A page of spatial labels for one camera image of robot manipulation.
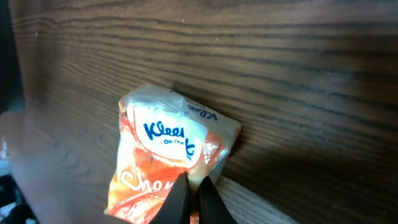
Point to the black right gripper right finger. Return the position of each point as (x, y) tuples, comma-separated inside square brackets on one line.
[(211, 207)]

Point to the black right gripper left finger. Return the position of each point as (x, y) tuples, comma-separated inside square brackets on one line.
[(176, 207)]

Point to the teal orange tissue pack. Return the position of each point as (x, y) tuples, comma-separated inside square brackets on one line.
[(162, 135)]

